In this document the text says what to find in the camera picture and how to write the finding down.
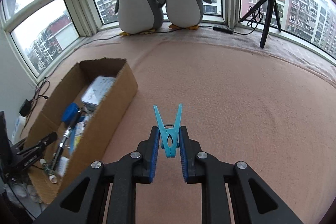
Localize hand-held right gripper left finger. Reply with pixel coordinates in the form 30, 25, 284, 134
34, 126, 160, 224

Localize black pen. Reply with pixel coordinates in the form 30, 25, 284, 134
51, 109, 81, 171

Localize white power strip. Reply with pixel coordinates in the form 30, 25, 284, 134
11, 115, 27, 145

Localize light blue tin box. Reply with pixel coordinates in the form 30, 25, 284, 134
81, 76, 117, 107

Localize white window frame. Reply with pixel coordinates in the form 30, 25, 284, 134
0, 0, 336, 83

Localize black power adapter with cable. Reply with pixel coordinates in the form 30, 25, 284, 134
33, 77, 50, 102

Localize teal clothespin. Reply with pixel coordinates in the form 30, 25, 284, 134
153, 103, 183, 159

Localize black inline cable remote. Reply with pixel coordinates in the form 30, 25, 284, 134
213, 25, 235, 35

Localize white printed marker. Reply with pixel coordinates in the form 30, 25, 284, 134
69, 121, 86, 156

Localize blue round disc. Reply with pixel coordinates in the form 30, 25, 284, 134
62, 103, 81, 123

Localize person's left hand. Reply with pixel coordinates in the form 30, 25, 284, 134
7, 179, 41, 205

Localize small white cube charger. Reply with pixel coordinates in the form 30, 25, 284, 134
58, 156, 70, 177

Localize black tripod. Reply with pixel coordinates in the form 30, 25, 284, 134
238, 0, 283, 49

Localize cardboard box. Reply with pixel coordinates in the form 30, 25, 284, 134
20, 57, 138, 205

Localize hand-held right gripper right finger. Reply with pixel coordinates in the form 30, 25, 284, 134
179, 126, 302, 224

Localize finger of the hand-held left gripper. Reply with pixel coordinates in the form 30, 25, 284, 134
10, 138, 27, 152
25, 132, 58, 154

